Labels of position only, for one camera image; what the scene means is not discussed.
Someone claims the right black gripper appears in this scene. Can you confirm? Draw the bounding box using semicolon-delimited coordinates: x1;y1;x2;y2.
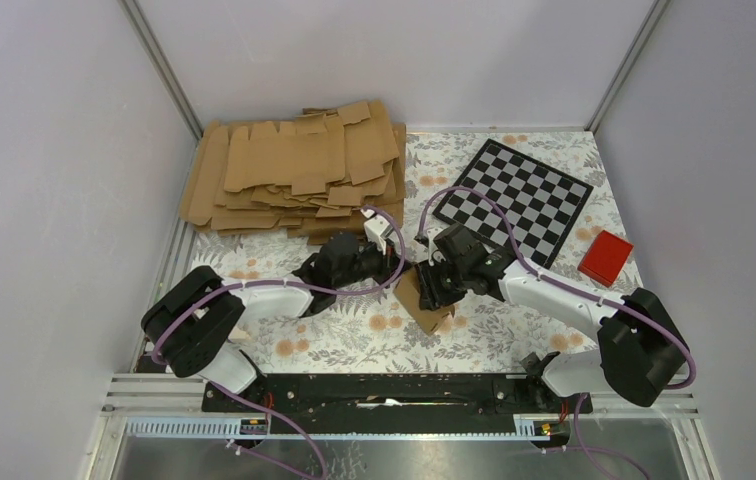
414;256;469;312

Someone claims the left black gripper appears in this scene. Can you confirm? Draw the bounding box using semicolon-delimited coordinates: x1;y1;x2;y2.
334;236;413;290

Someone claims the brown cardboard box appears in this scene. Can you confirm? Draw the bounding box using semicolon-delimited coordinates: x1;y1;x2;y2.
393;267;456;336

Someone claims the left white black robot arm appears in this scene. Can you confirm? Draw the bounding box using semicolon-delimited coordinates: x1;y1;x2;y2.
140;232;405;411

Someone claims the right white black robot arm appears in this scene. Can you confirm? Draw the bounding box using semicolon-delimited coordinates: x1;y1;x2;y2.
416;224;692;412

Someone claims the red box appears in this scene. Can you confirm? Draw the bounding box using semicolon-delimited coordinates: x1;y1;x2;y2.
577;230;634;287

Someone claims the stack of flat cardboard boxes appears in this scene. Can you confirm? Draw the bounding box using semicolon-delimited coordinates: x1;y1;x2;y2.
179;99;406;243

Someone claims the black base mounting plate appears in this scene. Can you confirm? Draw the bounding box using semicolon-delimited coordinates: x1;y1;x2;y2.
202;370;595;435

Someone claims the black white checkerboard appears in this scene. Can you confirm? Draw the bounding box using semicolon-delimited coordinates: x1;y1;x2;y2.
433;139;593;268

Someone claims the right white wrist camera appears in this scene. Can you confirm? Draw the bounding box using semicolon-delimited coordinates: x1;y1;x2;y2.
415;227;444;265

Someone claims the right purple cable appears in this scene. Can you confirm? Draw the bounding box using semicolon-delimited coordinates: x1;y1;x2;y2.
415;186;697;480

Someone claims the purple cable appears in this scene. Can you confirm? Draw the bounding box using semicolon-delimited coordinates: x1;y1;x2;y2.
150;205;408;480
415;186;697;480

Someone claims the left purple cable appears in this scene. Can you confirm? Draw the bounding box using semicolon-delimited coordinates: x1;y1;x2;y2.
150;205;408;480

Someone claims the slotted grey cable duct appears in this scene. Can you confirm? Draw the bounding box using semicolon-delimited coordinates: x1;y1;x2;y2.
124;414;561;441

